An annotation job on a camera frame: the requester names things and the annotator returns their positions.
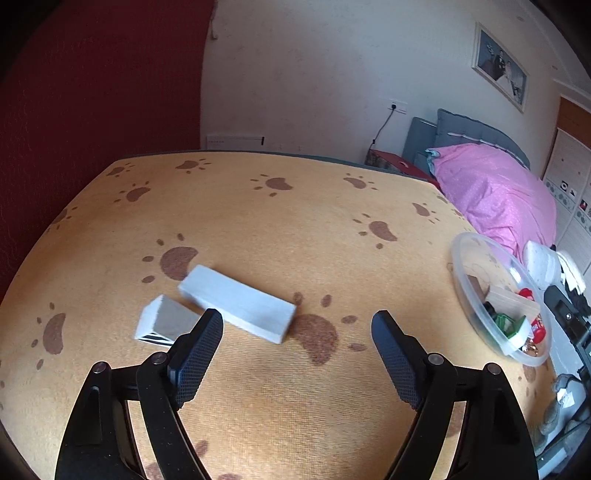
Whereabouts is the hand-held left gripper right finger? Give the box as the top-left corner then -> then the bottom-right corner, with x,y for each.
372,310 -> 540,480

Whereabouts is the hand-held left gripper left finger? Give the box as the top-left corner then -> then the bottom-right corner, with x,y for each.
54,308 -> 225,480

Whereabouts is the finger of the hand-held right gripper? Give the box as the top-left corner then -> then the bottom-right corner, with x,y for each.
543,285 -> 591,370

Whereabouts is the red can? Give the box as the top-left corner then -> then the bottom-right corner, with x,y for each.
517,287 -> 549,344

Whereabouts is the zebra striped wedge block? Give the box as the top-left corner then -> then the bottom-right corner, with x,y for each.
135,295 -> 200,347

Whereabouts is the light wooden block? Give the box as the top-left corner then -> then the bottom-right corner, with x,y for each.
484,284 -> 541,325

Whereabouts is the white and green block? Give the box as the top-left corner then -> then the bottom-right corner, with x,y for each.
483,300 -> 533,355

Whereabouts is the dark wooden block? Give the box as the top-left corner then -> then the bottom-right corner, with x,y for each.
465,274 -> 493,301

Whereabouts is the clear plastic container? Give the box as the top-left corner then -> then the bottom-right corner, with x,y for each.
450,232 -> 553,367

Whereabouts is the person's right hand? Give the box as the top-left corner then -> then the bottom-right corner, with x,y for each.
538,373 -> 581,437

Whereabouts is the white cloth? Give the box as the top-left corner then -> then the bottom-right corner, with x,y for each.
523,241 -> 560,287

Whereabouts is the long white block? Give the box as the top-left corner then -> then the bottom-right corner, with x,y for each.
178,264 -> 297,344

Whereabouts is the pink blanket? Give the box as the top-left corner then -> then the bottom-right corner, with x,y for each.
425,143 -> 558,259

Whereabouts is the paw print blanket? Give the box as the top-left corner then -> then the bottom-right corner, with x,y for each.
0,152 -> 568,480

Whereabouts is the red bedside table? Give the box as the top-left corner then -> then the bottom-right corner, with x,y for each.
365,148 -> 431,179

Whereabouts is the grey bed headboard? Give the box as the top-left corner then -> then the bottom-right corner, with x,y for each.
402,108 -> 532,174

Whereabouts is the red curtain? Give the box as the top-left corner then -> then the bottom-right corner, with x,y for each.
0,0 -> 218,296

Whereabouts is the black power cable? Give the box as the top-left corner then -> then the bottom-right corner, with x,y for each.
372,107 -> 394,149

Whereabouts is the framed wall picture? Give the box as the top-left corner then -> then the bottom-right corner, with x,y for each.
472,21 -> 528,113

